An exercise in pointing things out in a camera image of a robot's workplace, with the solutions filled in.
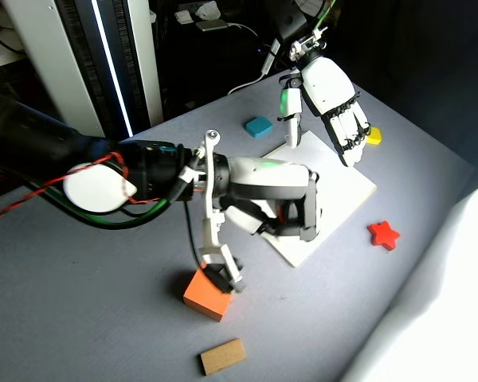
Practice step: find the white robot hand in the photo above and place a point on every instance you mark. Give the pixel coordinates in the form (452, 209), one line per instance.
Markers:
(328, 85)
(271, 175)

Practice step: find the orange foam block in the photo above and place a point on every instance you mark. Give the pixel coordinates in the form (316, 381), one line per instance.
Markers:
(205, 298)

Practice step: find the blue rounded block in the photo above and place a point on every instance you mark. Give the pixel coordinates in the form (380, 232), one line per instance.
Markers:
(259, 126)

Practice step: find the yellow block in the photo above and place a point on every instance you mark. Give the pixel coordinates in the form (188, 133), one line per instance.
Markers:
(376, 137)

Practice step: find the white paper board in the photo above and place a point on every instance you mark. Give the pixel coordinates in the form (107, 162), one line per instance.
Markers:
(342, 199)

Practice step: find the red star block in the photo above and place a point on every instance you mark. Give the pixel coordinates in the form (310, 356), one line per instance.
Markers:
(383, 235)

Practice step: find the silver power bank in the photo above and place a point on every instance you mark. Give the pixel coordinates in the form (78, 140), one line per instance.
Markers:
(211, 25)

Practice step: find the white crumpled object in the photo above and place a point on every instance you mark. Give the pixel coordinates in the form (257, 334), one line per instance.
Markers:
(208, 10)

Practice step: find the small white box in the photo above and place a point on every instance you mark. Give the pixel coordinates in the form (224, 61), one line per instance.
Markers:
(182, 16)

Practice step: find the brown cork block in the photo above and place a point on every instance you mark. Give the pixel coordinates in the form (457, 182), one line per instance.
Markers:
(223, 356)

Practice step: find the grey table cloth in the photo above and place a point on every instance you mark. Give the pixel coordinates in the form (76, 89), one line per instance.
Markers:
(103, 298)

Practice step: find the white blurred foreground shell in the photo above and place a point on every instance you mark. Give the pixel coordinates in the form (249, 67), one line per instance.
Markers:
(442, 298)

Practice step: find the silver white metal column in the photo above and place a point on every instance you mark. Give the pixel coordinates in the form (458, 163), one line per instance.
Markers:
(63, 59)

